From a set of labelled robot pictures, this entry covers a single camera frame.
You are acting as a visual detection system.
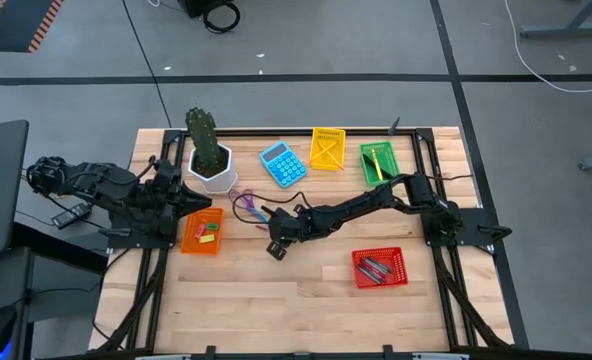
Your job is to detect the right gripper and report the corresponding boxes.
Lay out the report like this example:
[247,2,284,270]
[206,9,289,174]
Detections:
[260,203,311,262]

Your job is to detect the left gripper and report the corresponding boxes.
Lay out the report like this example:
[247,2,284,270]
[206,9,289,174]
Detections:
[148,158,213,236]

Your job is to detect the black pen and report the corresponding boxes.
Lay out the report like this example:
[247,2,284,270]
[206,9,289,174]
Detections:
[370,162,396,182]
[361,153,388,177]

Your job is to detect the yellow crayon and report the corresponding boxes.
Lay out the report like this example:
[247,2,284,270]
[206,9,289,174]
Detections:
[371,148,384,182]

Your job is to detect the white plant pot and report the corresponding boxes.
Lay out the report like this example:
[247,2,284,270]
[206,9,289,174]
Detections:
[187,143,239,195]

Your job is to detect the orange plastic bin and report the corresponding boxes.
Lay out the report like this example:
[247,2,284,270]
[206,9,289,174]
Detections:
[180,206,225,256]

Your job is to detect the blue calculator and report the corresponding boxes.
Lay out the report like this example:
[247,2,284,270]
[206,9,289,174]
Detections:
[258,140,308,189]

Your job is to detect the green cactus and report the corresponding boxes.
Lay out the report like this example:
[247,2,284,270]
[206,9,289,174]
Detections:
[184,106,226,176]

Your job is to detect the yellow plastic bin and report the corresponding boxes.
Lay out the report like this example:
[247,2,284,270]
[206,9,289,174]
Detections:
[309,127,347,172]

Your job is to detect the black power adapter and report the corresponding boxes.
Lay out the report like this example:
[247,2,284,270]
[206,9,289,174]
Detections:
[51,202,93,230]

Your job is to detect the green plastic bin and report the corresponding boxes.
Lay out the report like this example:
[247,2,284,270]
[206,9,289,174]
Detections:
[359,141,401,187]

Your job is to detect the red plastic bin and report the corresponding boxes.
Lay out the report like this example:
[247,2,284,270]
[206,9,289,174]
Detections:
[351,246,409,290]

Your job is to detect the grey desk panel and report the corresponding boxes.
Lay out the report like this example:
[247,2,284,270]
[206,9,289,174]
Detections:
[0,119,30,259]

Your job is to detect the black box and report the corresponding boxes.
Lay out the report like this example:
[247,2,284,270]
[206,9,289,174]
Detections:
[178,0,232,19]

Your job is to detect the orange striped black mat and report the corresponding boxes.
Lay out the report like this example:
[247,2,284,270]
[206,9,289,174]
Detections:
[0,0,65,54]

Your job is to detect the purple handled scissors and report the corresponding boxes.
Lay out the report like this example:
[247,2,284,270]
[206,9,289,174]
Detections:
[228,188,271,225]

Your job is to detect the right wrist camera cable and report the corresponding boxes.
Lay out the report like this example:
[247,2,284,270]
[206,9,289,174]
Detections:
[231,190,313,226]

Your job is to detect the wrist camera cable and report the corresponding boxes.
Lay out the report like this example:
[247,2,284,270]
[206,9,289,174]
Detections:
[231,190,313,226]
[134,154,158,181]

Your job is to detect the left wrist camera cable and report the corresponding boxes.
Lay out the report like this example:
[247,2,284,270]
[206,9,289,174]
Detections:
[134,154,158,181]

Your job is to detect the black cable bundle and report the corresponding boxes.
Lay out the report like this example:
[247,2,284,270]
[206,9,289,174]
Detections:
[98,248,170,351]
[435,244,507,349]

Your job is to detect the black floor cable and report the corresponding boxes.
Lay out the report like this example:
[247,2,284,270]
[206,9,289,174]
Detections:
[122,0,173,129]

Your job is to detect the black coiled cable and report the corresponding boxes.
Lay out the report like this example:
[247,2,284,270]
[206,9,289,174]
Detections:
[203,1,241,35]

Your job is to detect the white floor cable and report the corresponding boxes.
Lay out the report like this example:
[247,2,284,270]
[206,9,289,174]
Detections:
[503,0,592,96]

